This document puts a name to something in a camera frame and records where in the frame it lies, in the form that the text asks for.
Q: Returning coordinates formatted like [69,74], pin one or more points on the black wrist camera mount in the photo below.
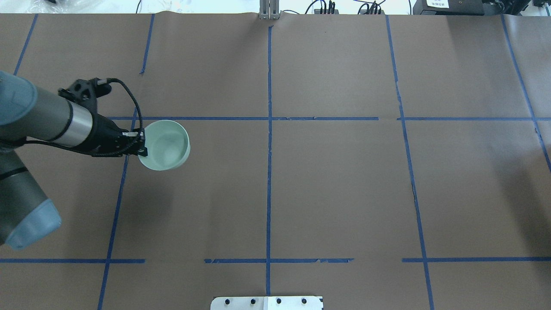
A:
[86,92]

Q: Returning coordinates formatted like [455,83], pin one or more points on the black power strip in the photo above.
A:
[326,7]

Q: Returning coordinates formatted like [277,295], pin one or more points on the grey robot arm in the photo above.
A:
[67,120]

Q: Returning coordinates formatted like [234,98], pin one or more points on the aluminium profile post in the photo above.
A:
[269,10]

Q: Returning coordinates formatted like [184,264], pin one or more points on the black device with label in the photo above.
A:
[448,7]

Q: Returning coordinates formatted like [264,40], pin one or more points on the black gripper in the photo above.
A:
[104,134]

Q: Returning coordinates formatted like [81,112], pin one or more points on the mint green bowl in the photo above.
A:
[167,144]

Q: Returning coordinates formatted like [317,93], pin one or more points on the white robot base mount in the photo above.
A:
[268,303]

